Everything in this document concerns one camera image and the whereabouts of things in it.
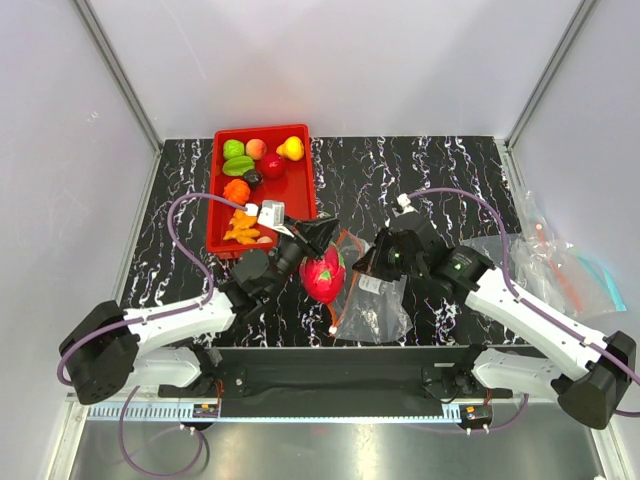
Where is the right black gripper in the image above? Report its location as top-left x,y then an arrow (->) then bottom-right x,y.
353,227 -> 426,282

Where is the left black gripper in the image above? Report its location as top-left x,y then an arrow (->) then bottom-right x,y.
265,217 -> 340,299

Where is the clear bag orange zipper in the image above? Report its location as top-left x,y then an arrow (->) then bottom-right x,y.
328,230 -> 413,345

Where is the pink dragon fruit toy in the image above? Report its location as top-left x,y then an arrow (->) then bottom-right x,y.
299,242 -> 346,304

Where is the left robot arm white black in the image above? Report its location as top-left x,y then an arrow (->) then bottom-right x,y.
59,217 -> 338,405

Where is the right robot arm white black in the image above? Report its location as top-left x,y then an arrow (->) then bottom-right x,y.
353,211 -> 637,430

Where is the spare zip bags pile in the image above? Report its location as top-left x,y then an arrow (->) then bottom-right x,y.
462,191 -> 626,322

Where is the orange ginger root toy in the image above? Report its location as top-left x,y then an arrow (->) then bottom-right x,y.
223,209 -> 260,245

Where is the red apple toy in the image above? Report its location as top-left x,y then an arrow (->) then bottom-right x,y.
260,153 -> 286,180

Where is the dark mangosteen toy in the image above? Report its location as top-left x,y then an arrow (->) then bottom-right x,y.
242,169 -> 264,190

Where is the yellow pear toy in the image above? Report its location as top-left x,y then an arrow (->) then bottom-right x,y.
276,136 -> 305,161

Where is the orange pumpkin toy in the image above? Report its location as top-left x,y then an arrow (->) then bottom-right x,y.
223,178 -> 251,205

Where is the red plastic tray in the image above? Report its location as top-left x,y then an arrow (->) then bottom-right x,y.
205,124 -> 317,259

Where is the peach toy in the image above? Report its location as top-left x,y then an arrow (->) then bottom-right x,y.
245,138 -> 268,161

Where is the green starfruit toy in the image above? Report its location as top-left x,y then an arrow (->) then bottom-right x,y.
222,155 -> 255,177

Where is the green bumpy fruit toy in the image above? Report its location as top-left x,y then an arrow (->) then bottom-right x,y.
223,139 -> 245,160

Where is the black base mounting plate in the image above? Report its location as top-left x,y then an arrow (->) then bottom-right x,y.
157,344 -> 514,419

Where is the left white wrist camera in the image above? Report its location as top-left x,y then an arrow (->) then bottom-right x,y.
244,200 -> 294,237

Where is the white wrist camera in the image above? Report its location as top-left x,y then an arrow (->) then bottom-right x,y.
244,200 -> 294,237
393,193 -> 416,217

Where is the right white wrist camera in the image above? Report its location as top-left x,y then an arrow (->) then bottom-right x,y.
393,193 -> 416,217

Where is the right aluminium frame post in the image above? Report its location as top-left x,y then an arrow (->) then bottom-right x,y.
504,0 -> 601,151

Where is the aluminium frame post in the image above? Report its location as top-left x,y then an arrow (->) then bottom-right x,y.
504,0 -> 601,151
70,0 -> 163,155

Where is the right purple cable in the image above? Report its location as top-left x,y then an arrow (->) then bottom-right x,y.
407,187 -> 640,434

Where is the purple cable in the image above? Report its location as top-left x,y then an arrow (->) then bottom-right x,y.
407,187 -> 640,434
57,192 -> 249,475

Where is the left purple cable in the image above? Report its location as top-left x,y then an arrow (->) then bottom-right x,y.
57,192 -> 249,475

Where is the white slotted cable duct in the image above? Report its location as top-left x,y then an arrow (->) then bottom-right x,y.
88,400 -> 464,424

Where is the left aluminium frame post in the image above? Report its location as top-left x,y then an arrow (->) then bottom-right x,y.
70,0 -> 163,155

